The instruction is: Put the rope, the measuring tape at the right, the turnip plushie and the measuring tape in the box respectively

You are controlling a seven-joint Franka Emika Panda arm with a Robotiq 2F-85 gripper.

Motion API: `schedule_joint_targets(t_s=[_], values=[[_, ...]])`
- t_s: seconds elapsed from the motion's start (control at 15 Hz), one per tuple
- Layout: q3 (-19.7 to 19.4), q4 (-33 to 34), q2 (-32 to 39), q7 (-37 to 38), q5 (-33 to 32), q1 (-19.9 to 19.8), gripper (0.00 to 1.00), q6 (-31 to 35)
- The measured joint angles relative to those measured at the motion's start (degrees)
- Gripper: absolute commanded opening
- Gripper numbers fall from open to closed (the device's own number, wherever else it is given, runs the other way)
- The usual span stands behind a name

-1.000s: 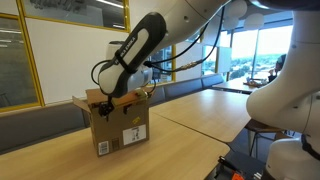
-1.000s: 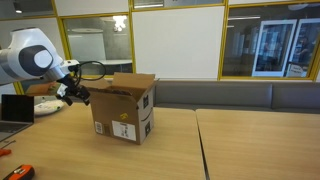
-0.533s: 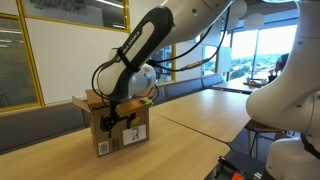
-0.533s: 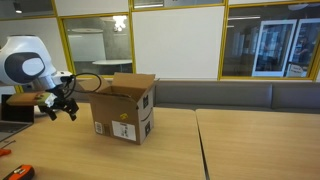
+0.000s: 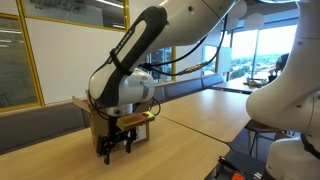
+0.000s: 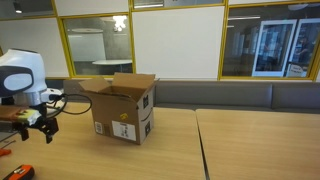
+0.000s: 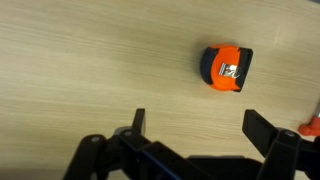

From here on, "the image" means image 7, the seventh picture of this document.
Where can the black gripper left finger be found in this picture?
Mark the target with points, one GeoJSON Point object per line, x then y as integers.
{"type": "Point", "coordinates": [138, 121]}

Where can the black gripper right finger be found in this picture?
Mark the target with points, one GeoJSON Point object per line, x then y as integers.
{"type": "Point", "coordinates": [260, 131]}

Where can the orange and black measuring tape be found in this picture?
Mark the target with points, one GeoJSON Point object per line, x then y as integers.
{"type": "Point", "coordinates": [223, 55]}

